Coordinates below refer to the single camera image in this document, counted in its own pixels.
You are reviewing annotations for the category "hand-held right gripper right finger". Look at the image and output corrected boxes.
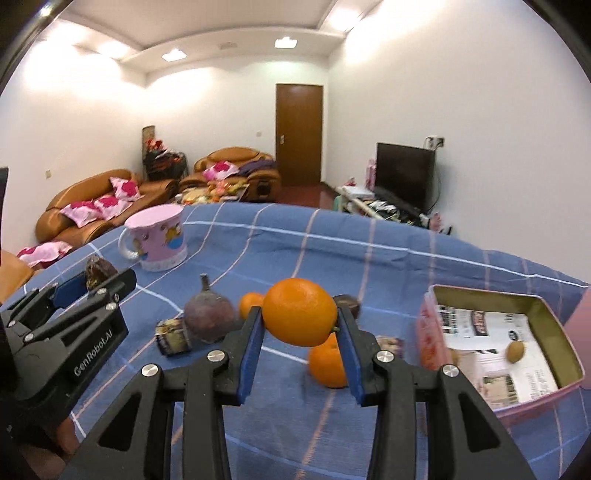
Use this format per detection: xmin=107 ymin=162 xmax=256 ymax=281
xmin=336 ymin=305 xmax=539 ymax=480

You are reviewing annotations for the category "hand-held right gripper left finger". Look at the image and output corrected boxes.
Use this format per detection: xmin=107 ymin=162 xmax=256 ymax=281
xmin=58 ymin=305 xmax=266 ymax=480

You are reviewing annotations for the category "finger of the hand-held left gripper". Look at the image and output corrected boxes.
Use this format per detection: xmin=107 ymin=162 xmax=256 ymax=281
xmin=0 ymin=272 xmax=88 ymax=324
xmin=23 ymin=268 xmax=138 ymax=344

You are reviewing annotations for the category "small orange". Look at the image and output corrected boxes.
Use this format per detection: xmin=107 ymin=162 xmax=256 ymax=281
xmin=239 ymin=292 xmax=265 ymax=321
xmin=308 ymin=332 xmax=349 ymax=389

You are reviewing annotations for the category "purple passion fruit with stem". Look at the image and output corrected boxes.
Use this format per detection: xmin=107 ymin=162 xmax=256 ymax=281
xmin=184 ymin=273 xmax=243 ymax=344

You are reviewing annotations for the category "large orange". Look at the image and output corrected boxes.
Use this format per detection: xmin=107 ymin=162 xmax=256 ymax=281
xmin=262 ymin=278 xmax=339 ymax=348

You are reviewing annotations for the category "pink tin box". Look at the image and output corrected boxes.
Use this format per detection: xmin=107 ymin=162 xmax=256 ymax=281
xmin=416 ymin=285 xmax=585 ymax=428

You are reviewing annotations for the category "dark brown wrinkled fruit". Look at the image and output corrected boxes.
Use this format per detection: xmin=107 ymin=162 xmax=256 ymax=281
xmin=84 ymin=256 xmax=118 ymax=291

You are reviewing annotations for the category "pink floral cushion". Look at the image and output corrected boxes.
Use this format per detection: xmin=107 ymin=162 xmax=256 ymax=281
xmin=110 ymin=176 xmax=143 ymax=201
xmin=92 ymin=195 xmax=132 ymax=220
xmin=203 ymin=161 xmax=240 ymax=182
xmin=17 ymin=241 xmax=73 ymax=268
xmin=60 ymin=202 xmax=100 ymax=228

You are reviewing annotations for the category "dark printed snack packet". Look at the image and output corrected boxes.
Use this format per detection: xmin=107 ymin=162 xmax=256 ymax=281
xmin=376 ymin=336 xmax=406 ymax=361
xmin=154 ymin=318 xmax=191 ymax=357

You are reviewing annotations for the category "dark round passion fruit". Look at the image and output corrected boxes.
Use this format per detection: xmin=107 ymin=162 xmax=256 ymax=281
xmin=333 ymin=294 xmax=362 ymax=320

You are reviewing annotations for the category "pink cartoon mug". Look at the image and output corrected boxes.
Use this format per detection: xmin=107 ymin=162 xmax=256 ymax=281
xmin=118 ymin=204 xmax=188 ymax=272

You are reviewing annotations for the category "brown leather sofa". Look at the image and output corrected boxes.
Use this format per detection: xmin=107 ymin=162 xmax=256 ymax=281
xmin=0 ymin=169 xmax=178 ymax=301

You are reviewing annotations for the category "blue plaid blanket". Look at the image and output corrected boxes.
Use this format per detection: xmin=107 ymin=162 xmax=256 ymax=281
xmin=0 ymin=203 xmax=591 ymax=480

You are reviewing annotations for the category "black rack with clothes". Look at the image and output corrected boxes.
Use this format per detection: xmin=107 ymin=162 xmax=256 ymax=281
xmin=143 ymin=138 xmax=188 ymax=182

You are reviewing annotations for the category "printed paper sheet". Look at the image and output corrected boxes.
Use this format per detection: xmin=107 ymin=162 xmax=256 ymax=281
xmin=436 ymin=305 xmax=559 ymax=409

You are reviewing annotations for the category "cluttered coffee table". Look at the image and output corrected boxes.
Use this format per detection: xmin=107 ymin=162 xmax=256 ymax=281
xmin=174 ymin=181 xmax=250 ymax=206

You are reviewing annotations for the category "white television stand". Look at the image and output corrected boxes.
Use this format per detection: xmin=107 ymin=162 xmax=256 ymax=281
xmin=336 ymin=185 xmax=455 ymax=236

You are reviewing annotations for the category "brown leather armchair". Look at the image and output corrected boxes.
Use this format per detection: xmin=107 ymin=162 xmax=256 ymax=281
xmin=179 ymin=147 xmax=282 ymax=204

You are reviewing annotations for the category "purple cloth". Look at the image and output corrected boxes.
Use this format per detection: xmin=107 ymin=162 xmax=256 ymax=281
xmin=238 ymin=159 xmax=276 ymax=178

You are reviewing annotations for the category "black television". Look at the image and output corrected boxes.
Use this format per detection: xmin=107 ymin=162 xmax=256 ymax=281
xmin=374 ymin=142 xmax=437 ymax=215

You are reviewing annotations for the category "brown wooden door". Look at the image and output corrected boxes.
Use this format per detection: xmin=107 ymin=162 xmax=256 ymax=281
xmin=276 ymin=83 xmax=322 ymax=183

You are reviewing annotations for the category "pink box lid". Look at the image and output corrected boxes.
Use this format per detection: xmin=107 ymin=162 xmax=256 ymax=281
xmin=566 ymin=286 xmax=591 ymax=370

